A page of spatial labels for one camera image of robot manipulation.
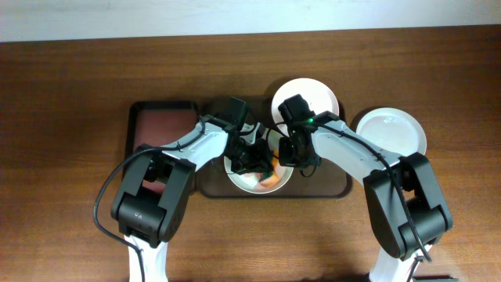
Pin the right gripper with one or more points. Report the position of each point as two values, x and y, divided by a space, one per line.
286 159

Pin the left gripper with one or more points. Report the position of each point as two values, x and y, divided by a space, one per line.
259 163

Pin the white plate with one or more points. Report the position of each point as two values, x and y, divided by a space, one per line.
249 182
319 97

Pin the green orange sponge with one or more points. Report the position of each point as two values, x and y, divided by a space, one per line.
271 178

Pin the pale blue plate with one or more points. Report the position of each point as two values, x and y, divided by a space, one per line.
393 130

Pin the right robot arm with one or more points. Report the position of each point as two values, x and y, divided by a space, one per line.
407 208

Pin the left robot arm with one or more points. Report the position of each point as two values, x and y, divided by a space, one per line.
151 200

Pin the dark brown serving tray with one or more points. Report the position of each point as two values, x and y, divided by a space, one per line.
329 181

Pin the small black red tray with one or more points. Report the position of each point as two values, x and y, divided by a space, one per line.
158 123

